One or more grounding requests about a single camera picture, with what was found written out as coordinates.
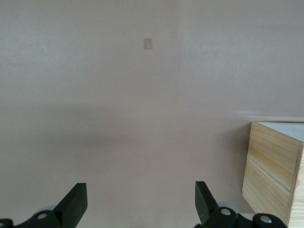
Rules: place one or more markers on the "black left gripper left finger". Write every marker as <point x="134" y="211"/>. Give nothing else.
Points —
<point x="71" y="204"/>

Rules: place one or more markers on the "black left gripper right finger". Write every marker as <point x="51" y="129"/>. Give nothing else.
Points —
<point x="205" y="204"/>

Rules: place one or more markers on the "small beige tape patch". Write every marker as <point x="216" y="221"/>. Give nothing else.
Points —
<point x="148" y="44"/>

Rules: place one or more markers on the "light wooden drawer cabinet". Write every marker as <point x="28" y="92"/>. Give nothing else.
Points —
<point x="268" y="166"/>

